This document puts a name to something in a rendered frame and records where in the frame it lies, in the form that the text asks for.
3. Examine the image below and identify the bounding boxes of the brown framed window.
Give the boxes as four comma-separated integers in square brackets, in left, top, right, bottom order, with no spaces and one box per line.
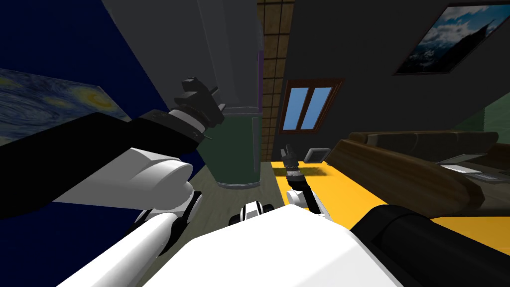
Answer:
[278,78,346,134]

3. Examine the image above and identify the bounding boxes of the grey door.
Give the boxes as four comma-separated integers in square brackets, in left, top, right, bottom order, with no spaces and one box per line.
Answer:
[101,0,264,117]

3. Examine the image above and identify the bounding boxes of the grey wall vent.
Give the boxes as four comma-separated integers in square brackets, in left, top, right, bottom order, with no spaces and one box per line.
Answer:
[303,147,332,164]

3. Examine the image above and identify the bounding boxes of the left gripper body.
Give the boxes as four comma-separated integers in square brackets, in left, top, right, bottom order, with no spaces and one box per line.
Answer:
[174,76,227,129]

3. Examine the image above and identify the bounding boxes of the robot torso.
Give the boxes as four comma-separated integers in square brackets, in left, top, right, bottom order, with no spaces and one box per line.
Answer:
[142,201,404,287]

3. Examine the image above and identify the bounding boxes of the swirling night sky painting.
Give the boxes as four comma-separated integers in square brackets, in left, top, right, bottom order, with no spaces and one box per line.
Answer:
[0,67,132,146]

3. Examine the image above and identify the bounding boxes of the mountain and sky picture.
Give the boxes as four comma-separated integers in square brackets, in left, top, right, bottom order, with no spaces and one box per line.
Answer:
[392,2,510,76]

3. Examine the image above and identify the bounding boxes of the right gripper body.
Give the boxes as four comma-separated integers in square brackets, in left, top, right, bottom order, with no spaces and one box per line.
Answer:
[280,145,299,170]

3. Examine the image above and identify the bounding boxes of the brown sofa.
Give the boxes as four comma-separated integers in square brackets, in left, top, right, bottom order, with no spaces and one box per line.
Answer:
[324,130,510,213]

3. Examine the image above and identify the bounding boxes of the yellow rug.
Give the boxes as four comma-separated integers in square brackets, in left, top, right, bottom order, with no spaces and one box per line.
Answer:
[270,160,510,257]

